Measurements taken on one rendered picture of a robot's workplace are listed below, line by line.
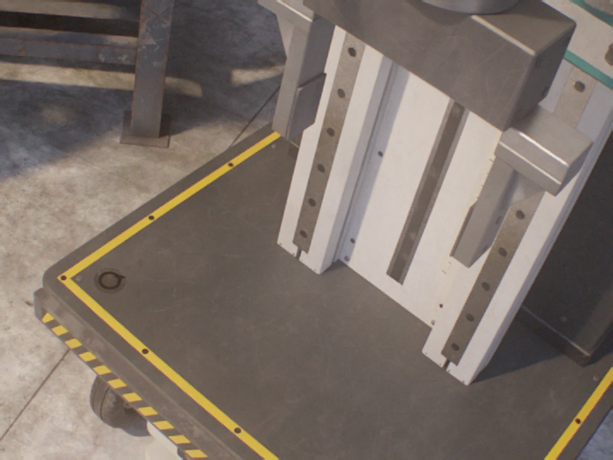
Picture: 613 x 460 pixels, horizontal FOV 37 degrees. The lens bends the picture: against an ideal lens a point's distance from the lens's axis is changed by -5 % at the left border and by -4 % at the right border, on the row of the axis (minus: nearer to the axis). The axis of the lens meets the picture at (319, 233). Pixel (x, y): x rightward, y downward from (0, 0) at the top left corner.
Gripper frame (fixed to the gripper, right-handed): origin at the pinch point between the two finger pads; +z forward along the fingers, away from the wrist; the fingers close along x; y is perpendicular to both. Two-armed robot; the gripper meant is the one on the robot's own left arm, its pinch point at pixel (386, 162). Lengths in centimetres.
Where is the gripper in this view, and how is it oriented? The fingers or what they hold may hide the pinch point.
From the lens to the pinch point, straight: 55.4
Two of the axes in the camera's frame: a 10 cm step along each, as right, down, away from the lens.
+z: -1.9, 6.7, 7.2
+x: 7.6, 5.6, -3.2
